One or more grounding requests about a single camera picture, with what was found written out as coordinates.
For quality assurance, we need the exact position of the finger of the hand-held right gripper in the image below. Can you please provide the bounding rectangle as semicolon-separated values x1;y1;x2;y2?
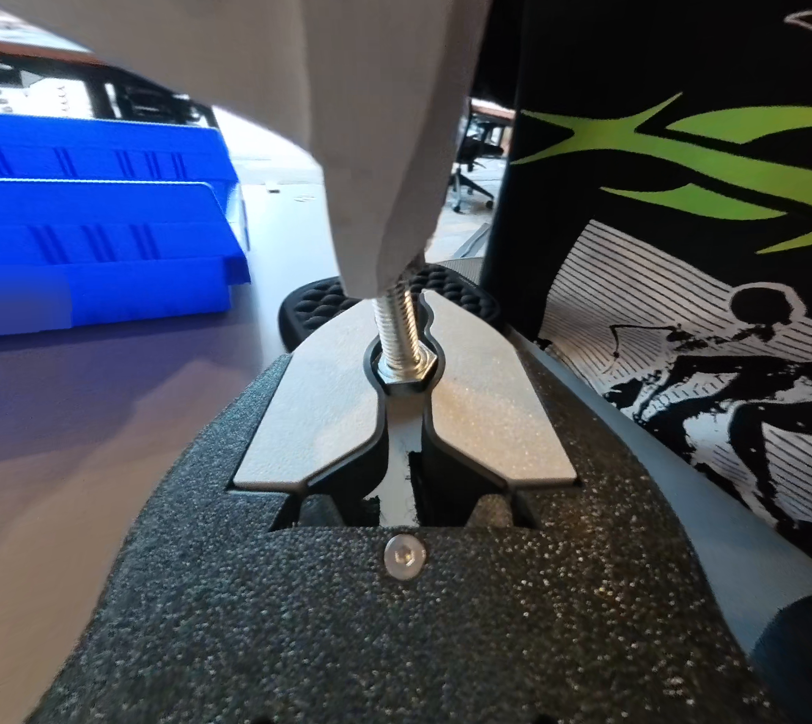
0;0;512;300

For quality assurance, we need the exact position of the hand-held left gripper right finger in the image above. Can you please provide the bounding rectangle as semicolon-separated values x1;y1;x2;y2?
419;290;579;491

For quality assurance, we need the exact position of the black office chair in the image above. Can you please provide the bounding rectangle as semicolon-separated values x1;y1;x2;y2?
452;118;508;212

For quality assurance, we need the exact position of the silver hex bolt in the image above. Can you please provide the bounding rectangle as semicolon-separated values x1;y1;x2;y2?
371;254;427;376

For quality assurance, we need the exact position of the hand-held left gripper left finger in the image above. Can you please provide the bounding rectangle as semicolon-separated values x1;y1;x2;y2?
232;295;391;493

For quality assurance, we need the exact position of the blue plastic bin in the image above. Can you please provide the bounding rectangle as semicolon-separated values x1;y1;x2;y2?
0;113;252;336

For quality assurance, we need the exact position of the silver hex nut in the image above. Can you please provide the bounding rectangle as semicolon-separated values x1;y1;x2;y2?
371;350;440;400

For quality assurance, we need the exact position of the long wooden office desk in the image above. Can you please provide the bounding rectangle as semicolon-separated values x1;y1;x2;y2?
0;13;217;128

